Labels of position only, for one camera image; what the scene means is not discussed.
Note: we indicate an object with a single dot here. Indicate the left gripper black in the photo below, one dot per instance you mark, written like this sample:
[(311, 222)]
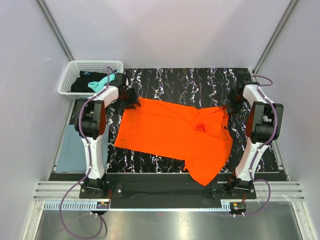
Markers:
[(133, 100)]

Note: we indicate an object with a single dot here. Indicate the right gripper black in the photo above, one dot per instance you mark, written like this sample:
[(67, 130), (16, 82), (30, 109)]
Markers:
[(235, 108)]

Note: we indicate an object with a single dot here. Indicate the orange t shirt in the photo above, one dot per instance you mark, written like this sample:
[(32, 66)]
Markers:
[(199, 137)]

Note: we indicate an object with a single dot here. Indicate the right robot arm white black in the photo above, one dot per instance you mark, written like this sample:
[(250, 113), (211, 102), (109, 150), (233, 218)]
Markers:
[(262, 128)]

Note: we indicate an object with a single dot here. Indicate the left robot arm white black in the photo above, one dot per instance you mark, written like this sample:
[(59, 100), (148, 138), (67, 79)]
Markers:
[(91, 123)]

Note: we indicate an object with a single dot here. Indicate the black marbled table mat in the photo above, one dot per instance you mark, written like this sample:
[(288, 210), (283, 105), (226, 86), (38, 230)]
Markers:
[(197, 87)]

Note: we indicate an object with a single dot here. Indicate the teal t shirt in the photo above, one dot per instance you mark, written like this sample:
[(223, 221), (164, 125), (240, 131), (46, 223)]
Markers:
[(103, 81)]

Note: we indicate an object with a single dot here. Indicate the black t shirt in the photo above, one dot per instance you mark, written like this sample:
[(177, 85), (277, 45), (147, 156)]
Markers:
[(81, 83)]

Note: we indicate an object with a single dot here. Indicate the white plastic laundry basket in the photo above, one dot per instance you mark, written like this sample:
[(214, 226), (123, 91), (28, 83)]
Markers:
[(73, 68)]

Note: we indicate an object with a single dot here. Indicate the folded grey-blue t shirt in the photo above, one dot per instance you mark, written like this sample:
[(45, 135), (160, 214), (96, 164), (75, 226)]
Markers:
[(72, 157)]

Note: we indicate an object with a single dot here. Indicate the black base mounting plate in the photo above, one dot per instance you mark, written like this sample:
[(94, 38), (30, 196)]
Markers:
[(121, 185)]

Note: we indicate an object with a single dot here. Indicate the left corner aluminium post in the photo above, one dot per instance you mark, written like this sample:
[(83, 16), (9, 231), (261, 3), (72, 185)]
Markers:
[(55, 29)]

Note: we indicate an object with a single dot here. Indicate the corner aluminium post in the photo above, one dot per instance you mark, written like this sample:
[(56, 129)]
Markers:
[(276, 33), (55, 29)]

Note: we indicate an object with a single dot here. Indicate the right corner aluminium post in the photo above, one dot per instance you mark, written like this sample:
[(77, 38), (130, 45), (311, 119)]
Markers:
[(276, 33)]

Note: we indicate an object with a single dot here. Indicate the aluminium frame rail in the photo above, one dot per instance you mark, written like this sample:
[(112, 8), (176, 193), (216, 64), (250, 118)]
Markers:
[(280, 190)]

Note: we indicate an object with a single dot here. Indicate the slotted cable duct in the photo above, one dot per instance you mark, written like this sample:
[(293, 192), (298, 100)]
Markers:
[(117, 205)]

